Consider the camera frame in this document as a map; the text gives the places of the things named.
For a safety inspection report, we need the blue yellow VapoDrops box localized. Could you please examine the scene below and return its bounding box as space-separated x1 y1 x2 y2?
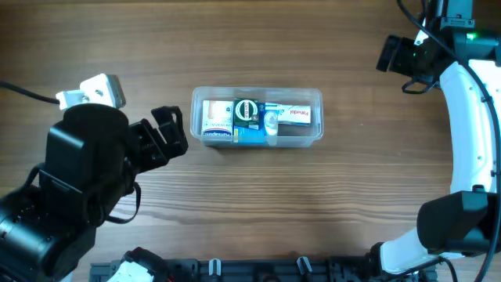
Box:
232 126 265 145

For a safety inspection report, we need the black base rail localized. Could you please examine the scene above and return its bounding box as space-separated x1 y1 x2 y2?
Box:
89 256 438 282

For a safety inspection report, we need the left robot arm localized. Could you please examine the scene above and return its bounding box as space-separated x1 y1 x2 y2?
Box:
1 103 188 281

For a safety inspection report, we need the white green small box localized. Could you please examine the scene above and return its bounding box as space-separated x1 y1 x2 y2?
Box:
265 103 312 126

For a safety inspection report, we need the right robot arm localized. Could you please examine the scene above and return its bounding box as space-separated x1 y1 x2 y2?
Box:
375 26 500 276

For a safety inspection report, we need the dark green round-logo box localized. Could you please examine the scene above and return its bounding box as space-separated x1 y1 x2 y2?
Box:
233 98 263 130

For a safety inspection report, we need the Hansaplast plaster box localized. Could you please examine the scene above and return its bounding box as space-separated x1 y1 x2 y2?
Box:
201 100 233 136

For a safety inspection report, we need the clear plastic container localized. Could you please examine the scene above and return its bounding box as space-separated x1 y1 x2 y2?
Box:
190 86 324 147

